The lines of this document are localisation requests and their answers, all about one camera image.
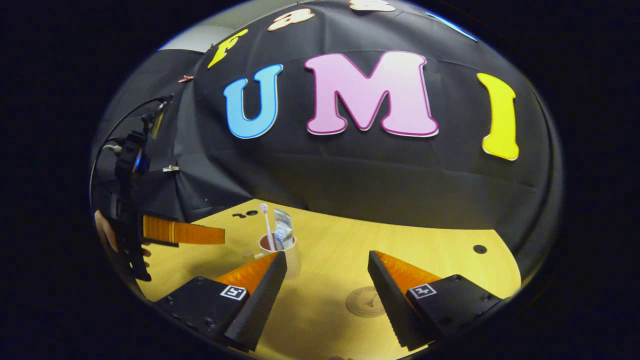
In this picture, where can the beige cup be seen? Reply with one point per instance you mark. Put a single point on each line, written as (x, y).
(295, 260)

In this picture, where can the round wooden coaster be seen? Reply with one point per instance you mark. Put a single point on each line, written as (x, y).
(362, 302)

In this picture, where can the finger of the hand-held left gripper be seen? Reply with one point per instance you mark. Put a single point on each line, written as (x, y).
(185, 232)

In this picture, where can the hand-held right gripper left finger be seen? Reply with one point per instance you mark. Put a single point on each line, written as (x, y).
(262, 300)

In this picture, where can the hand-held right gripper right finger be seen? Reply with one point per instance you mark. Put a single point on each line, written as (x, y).
(390, 300)

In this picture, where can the red clip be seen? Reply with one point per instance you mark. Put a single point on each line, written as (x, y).
(186, 78)

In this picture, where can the silver clip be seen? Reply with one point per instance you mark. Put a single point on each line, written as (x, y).
(170, 168)

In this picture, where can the white toothpaste tube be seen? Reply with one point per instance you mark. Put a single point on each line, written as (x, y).
(282, 232)

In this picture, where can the white toothbrush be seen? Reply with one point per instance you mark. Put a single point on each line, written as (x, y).
(267, 225)

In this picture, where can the black backdrop cloth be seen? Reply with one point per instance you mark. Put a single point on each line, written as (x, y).
(375, 175)

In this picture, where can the wooden desktop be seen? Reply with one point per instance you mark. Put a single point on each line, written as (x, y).
(340, 250)

